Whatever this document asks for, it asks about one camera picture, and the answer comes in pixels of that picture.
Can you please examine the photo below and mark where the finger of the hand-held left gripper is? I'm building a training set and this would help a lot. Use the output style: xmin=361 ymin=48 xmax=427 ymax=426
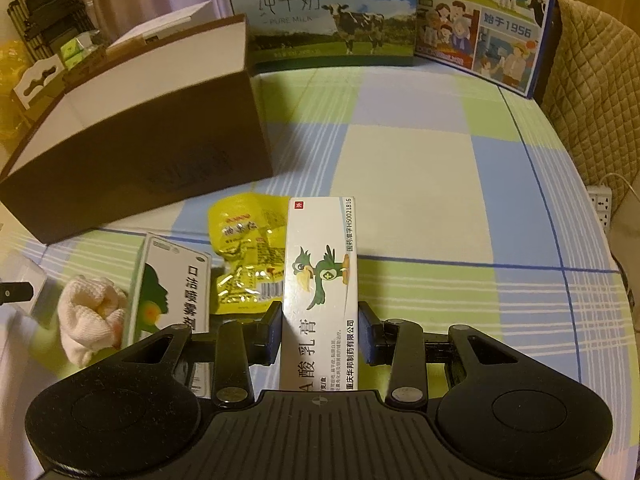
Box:
xmin=0 ymin=282 xmax=35 ymax=306

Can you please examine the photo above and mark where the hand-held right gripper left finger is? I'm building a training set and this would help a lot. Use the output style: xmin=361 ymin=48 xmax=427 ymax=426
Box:
xmin=117 ymin=302 xmax=283 ymax=407

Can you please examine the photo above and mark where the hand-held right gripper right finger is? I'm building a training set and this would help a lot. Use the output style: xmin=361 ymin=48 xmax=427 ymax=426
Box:
xmin=357 ymin=302 xmax=506 ymax=406

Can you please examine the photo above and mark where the clear plastic case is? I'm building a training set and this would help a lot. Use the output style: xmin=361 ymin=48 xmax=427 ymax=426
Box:
xmin=0 ymin=255 xmax=51 ymax=321

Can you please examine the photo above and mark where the white sock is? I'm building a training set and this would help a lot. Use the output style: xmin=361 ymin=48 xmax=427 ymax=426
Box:
xmin=57 ymin=275 xmax=130 ymax=366

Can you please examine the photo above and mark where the yellow snack packet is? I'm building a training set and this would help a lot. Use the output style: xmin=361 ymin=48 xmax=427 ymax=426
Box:
xmin=207 ymin=192 xmax=293 ymax=316

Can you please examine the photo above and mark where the white ointment box green bird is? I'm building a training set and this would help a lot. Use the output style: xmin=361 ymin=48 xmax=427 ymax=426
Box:
xmin=279 ymin=196 xmax=360 ymax=392

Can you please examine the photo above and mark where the green medicine box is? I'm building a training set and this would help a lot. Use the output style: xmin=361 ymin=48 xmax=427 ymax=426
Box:
xmin=125 ymin=232 xmax=213 ymax=401

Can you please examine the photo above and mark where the brown cardboard box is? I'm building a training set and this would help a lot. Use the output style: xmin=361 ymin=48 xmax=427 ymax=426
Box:
xmin=0 ymin=14 xmax=275 ymax=246

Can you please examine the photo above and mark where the yellow plastic bag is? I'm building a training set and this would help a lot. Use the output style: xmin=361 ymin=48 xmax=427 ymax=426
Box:
xmin=0 ymin=40 xmax=31 ymax=146

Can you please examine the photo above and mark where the stack of green tissue packets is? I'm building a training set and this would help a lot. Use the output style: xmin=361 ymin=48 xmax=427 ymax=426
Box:
xmin=60 ymin=30 xmax=101 ymax=68

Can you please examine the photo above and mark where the white power strip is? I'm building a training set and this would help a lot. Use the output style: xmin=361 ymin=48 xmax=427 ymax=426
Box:
xmin=585 ymin=185 xmax=613 ymax=231

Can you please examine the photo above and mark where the black folding rack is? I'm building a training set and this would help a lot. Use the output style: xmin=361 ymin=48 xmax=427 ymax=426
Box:
xmin=7 ymin=0 xmax=101 ymax=61

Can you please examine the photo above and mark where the white cardboard box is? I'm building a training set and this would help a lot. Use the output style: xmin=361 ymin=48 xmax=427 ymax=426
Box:
xmin=107 ymin=1 xmax=216 ymax=48

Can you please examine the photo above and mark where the dark blue milk carton box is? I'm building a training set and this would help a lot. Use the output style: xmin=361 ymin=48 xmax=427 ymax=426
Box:
xmin=414 ymin=0 xmax=561 ymax=100

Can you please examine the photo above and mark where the light blue milk carton box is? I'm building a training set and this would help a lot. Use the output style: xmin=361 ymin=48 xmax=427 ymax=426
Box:
xmin=222 ymin=0 xmax=418 ymax=73

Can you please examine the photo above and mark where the beige quilted chair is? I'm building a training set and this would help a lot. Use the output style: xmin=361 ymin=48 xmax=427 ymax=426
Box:
xmin=540 ymin=0 xmax=640 ymax=201

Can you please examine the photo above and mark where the white cardboard handle panel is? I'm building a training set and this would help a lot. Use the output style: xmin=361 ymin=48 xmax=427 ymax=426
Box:
xmin=12 ymin=55 xmax=66 ymax=111

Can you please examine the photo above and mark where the white cable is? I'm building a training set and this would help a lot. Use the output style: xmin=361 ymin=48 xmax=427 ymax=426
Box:
xmin=597 ymin=172 xmax=640 ymax=191

